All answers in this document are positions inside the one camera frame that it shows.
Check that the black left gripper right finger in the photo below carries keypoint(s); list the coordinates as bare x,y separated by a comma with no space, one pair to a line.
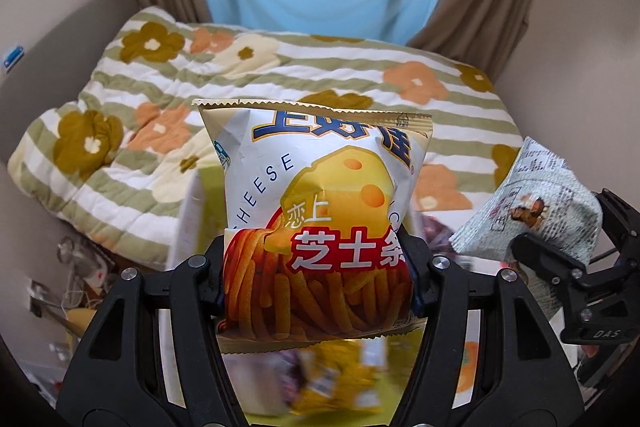
490,336

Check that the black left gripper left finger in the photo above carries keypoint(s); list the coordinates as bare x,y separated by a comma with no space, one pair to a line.
116,376

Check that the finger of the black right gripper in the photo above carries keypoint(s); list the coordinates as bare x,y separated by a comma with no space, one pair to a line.
620,222
555,278

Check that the white grey snack bag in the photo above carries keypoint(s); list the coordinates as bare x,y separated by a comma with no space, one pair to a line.
542,196

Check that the cheese stick snack bag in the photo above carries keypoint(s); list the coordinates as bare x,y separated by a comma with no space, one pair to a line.
271,141

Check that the gold foil snack bag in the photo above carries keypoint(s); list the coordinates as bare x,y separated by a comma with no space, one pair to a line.
339,376

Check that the green storage box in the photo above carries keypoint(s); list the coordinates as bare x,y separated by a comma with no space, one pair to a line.
324,264

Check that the dark purple snack bag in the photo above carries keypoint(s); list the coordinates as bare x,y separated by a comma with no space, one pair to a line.
437,236

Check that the floral striped quilt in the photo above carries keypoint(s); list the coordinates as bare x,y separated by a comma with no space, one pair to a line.
107,162

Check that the grey headboard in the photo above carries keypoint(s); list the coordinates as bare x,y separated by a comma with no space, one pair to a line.
58,66

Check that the blue white object on headboard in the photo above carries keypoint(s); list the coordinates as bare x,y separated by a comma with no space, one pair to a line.
12,58

